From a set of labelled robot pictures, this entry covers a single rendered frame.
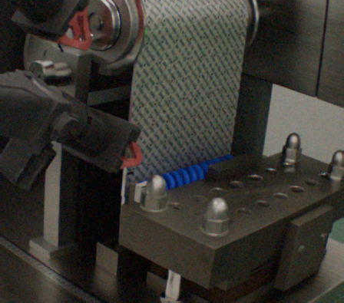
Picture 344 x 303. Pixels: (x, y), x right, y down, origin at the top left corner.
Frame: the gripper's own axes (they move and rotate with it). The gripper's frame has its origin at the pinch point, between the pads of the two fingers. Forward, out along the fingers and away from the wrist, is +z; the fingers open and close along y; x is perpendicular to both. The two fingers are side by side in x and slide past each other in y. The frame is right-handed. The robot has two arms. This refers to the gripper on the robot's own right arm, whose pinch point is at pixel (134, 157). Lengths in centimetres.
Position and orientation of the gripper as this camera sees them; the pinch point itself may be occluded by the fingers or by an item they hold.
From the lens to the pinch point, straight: 106.0
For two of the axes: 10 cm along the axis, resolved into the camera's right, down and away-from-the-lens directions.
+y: 7.4, 2.9, -6.1
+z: 5.2, 3.3, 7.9
